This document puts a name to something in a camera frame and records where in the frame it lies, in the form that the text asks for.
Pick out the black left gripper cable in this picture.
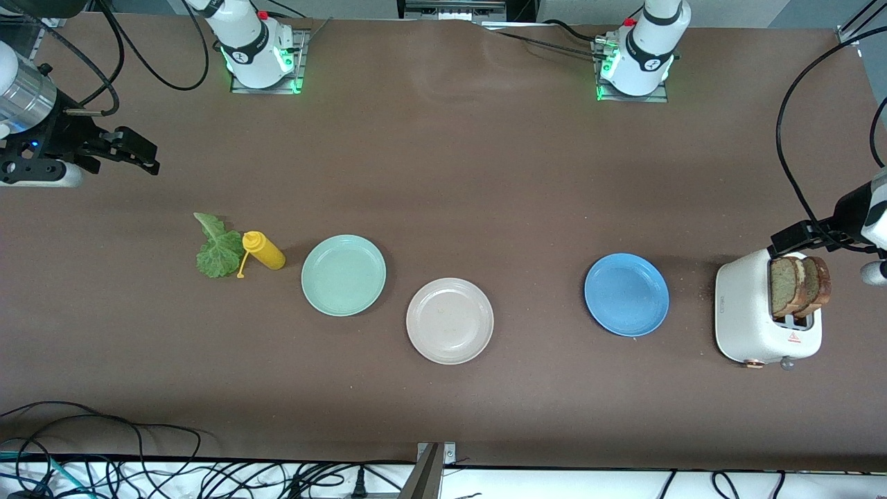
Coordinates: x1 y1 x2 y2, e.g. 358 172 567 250
775 24 887 226

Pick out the beige plate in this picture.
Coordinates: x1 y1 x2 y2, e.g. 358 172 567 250
405 277 495 365

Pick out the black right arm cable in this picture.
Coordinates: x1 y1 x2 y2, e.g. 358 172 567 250
97 0 211 91

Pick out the grey metal stand bracket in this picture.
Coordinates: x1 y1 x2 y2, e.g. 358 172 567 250
397 441 457 499

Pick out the mint green plate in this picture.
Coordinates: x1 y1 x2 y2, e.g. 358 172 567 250
301 234 387 317

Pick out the black braided base cable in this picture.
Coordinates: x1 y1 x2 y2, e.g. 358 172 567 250
478 19 611 60

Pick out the black cable loop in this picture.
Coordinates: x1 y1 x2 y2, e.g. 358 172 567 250
0 401 209 499

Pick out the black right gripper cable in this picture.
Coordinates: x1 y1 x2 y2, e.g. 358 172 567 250
10 0 125 116

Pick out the brown bread slice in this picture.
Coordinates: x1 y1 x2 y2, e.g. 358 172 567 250
769 256 808 320
793 256 832 319

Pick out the yellow mustard squeeze bottle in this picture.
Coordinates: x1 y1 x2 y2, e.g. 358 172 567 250
236 231 286 279

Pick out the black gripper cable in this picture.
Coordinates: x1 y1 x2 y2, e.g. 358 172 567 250
10 0 125 116
775 24 887 226

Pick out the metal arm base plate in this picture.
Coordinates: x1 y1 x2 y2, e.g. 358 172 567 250
592 38 670 103
230 29 306 95

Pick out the green lettuce leaf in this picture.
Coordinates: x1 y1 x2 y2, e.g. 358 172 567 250
193 212 245 279

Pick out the thin black cable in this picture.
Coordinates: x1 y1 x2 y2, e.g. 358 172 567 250
869 97 887 168

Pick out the teal cable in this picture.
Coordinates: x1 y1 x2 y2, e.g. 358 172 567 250
0 450 91 499

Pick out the blue plate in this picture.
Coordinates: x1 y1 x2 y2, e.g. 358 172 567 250
583 252 670 338

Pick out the white toaster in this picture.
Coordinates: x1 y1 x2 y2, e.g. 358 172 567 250
714 247 824 371

